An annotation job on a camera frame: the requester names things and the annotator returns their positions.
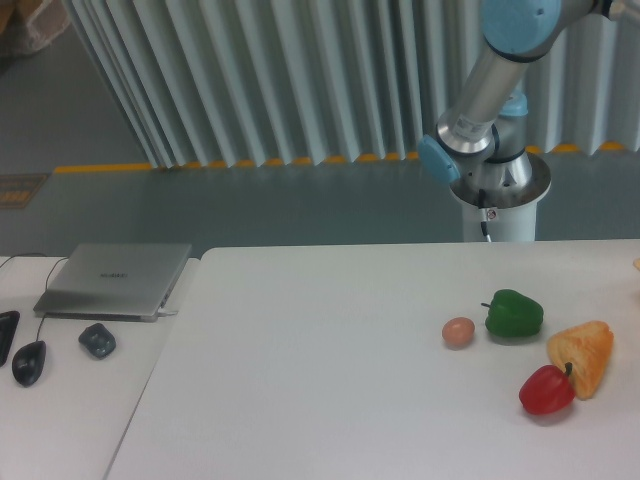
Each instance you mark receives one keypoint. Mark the green bell pepper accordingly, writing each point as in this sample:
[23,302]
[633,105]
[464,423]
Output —
[512,315]

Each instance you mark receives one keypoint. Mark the orange triangular bread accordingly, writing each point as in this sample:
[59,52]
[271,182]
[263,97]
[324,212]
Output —
[588,348]

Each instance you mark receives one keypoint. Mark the brown egg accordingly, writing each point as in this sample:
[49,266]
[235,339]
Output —
[458,332]

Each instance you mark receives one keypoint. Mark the dark grey small device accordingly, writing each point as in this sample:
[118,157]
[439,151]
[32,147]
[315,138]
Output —
[98,341]

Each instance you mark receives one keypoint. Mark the red bell pepper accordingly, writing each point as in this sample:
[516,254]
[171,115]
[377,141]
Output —
[548,390]

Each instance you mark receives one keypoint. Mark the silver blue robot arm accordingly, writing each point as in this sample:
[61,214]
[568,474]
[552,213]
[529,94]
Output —
[490,95]

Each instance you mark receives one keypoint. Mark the black keyboard edge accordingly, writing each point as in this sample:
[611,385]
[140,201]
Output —
[8,325]

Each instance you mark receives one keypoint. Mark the black computer mouse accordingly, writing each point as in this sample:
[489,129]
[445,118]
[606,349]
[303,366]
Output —
[28,363]

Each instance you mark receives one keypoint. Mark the white folding partition screen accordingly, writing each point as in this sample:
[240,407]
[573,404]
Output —
[235,81]

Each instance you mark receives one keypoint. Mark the silver closed laptop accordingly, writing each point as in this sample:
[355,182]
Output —
[115,281]

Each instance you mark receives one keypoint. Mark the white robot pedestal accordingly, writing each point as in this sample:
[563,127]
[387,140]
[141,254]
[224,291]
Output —
[499,201]

